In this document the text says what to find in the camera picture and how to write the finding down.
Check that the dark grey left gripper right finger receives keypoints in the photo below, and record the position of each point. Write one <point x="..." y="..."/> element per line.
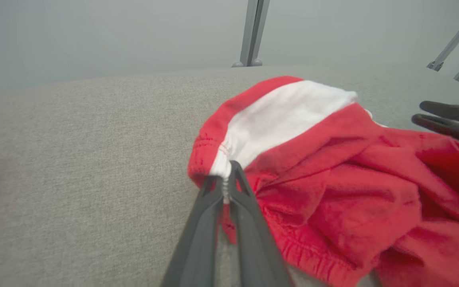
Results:
<point x="253" y="247"/>

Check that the red shorts white waistband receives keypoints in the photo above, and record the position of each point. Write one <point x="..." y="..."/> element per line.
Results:
<point x="333" y="179"/>

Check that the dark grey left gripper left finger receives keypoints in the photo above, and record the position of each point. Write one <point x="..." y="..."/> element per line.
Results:
<point x="197" y="247"/>

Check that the grey metal partition post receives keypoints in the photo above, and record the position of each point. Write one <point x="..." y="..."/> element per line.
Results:
<point x="253" y="32"/>

